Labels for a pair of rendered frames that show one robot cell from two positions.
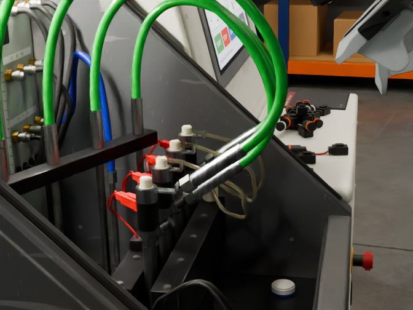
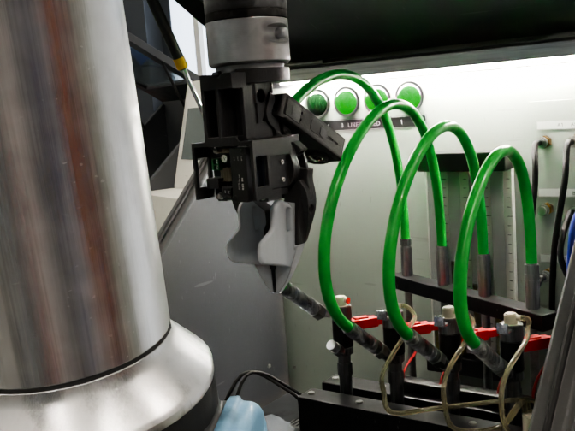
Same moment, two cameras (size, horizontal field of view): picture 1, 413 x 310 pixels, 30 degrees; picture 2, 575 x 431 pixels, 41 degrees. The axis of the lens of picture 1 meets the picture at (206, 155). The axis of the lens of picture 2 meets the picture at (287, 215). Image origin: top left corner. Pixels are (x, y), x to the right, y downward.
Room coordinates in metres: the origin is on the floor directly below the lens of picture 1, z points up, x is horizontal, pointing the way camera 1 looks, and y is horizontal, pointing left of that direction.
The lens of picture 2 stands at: (1.31, -0.90, 1.38)
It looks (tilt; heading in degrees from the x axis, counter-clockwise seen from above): 8 degrees down; 114
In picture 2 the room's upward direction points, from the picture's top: 4 degrees counter-clockwise
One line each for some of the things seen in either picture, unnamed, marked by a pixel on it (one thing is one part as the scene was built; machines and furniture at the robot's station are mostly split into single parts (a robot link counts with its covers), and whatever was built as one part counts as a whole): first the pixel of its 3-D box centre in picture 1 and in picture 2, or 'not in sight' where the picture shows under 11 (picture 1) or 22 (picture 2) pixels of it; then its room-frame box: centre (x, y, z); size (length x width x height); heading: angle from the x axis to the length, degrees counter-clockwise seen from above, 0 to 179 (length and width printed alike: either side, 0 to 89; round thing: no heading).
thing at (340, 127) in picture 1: (303, 136); not in sight; (1.59, -0.21, 0.97); 0.70 x 0.22 x 0.03; 168
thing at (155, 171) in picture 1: (172, 236); (393, 389); (1.01, 0.05, 1.00); 0.05 x 0.03 x 0.21; 78
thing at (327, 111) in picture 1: (303, 113); not in sight; (1.62, -0.22, 1.01); 0.23 x 0.11 x 0.06; 168
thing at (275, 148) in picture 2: not in sight; (251, 136); (0.98, -0.26, 1.35); 0.09 x 0.08 x 0.12; 78
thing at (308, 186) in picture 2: not in sight; (290, 197); (1.01, -0.24, 1.29); 0.05 x 0.02 x 0.09; 168
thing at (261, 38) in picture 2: not in sight; (251, 47); (0.99, -0.25, 1.43); 0.08 x 0.08 x 0.05
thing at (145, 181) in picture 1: (146, 187); (341, 306); (0.94, 0.08, 1.10); 0.02 x 0.02 x 0.03
